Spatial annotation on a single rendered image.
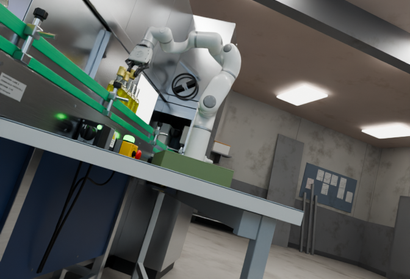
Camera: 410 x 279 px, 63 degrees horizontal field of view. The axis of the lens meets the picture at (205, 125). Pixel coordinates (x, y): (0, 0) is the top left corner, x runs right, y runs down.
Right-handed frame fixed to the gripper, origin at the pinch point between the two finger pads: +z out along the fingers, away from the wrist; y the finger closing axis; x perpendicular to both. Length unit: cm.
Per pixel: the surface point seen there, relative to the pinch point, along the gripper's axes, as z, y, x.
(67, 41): 13.7, -14.5, -31.7
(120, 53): -10.1, -11.9, 1.0
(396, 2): -294, 179, 168
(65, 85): 46, 14, -56
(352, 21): -278, 137, 192
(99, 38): -3.6, -14.8, -16.0
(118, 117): 34.5, 14.1, -19.3
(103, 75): 7.4, -11.9, -2.6
